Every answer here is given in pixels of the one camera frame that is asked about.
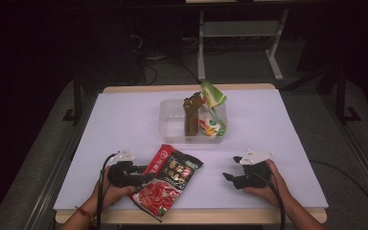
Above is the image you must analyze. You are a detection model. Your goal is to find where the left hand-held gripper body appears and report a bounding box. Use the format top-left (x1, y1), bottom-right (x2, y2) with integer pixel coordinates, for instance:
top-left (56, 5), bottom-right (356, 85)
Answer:
top-left (106, 148), bottom-right (150, 189)

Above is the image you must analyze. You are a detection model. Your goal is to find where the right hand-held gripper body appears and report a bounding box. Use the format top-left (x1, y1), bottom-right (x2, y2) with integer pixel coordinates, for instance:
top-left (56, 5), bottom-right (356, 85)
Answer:
top-left (231, 149), bottom-right (275, 191)

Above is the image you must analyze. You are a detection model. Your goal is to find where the red and black seasoning packet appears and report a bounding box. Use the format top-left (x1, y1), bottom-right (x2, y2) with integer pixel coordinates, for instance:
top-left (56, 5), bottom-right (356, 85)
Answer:
top-left (127, 143), bottom-right (204, 223)

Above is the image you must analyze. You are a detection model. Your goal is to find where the clear plastic container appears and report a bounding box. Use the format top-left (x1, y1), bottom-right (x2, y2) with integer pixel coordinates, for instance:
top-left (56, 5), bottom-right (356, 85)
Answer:
top-left (158, 98), bottom-right (228, 145)

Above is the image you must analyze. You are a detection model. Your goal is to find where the brown and gold packet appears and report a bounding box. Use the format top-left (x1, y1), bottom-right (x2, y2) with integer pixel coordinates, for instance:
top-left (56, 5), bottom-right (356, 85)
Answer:
top-left (182, 91), bottom-right (204, 137)

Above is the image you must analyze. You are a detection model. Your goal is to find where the white and green packet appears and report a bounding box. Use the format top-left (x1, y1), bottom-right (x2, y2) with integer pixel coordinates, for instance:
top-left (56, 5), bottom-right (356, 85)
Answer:
top-left (198, 80), bottom-right (228, 138)

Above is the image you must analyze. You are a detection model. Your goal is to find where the person's left hand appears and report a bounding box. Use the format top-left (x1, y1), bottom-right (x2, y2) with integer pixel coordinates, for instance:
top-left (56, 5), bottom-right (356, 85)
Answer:
top-left (87, 166), bottom-right (137, 214)

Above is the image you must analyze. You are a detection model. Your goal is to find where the person's right hand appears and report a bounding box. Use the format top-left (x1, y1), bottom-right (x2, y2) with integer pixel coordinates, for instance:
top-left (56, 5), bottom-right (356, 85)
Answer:
top-left (242, 158), bottom-right (292, 209)

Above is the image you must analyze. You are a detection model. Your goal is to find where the white table board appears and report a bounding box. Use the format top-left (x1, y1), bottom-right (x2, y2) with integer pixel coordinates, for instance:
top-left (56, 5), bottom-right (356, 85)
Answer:
top-left (53, 88), bottom-right (330, 211)

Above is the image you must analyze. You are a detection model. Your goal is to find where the black metal stand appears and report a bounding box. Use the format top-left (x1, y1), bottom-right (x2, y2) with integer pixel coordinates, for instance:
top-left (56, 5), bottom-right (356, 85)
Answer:
top-left (61, 71), bottom-right (84, 124)
top-left (319, 63), bottom-right (362, 125)

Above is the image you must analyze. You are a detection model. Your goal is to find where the white metal stand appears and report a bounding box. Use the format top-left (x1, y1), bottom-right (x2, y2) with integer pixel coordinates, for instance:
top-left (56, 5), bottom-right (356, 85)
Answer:
top-left (196, 9), bottom-right (290, 82)

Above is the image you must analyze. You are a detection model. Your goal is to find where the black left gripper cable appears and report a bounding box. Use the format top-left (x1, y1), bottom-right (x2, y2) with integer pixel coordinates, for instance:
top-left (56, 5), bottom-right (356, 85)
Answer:
top-left (95, 152), bottom-right (120, 230)

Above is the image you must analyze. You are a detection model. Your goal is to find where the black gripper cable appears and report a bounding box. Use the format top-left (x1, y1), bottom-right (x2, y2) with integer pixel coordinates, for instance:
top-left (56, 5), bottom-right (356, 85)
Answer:
top-left (95, 152), bottom-right (120, 230)
top-left (252, 172), bottom-right (288, 230)

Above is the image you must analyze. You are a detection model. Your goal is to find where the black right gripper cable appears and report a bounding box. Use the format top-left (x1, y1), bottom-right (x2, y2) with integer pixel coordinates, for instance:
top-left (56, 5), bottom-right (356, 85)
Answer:
top-left (252, 172), bottom-right (288, 230)

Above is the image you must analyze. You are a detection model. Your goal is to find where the red bead bracelet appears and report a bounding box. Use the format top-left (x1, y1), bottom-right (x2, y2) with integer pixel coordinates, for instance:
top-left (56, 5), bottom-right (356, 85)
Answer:
top-left (75, 205), bottom-right (98, 224)

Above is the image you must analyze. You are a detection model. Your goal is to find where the black floor cable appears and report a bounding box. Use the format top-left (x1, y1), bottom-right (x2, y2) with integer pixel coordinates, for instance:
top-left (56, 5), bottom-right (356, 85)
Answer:
top-left (309, 158), bottom-right (368, 230)

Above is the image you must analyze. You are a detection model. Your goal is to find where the bundle of floor cables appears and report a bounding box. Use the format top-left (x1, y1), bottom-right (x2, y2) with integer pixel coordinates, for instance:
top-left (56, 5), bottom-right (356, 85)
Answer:
top-left (128, 33), bottom-right (202, 86)

